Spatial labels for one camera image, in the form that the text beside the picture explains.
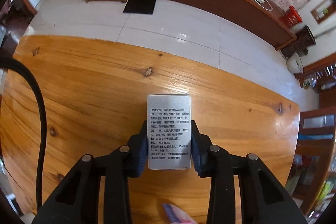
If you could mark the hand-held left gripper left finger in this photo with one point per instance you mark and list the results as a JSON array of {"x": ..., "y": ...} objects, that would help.
[{"x": 140, "y": 150}]

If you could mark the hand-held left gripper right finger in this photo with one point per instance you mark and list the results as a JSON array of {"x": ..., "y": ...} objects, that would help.
[{"x": 197, "y": 153}]

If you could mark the small white medicine box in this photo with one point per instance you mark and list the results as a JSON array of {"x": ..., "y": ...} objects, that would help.
[{"x": 168, "y": 113}]

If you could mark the pink wipes packet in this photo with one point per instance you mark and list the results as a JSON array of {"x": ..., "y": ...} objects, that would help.
[{"x": 178, "y": 214}]

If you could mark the wooden display cabinet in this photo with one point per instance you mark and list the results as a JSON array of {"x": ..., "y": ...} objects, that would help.
[{"x": 315, "y": 148}]

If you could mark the black floor scale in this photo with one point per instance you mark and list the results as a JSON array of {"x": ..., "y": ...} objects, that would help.
[{"x": 140, "y": 4}]

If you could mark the dark woven bin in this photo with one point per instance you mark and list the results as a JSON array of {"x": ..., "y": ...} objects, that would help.
[{"x": 299, "y": 41}]

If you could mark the wooden television stand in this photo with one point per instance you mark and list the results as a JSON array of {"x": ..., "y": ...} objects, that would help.
[{"x": 210, "y": 2}]

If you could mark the red plastic bucket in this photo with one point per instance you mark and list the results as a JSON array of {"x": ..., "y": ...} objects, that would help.
[{"x": 292, "y": 16}]

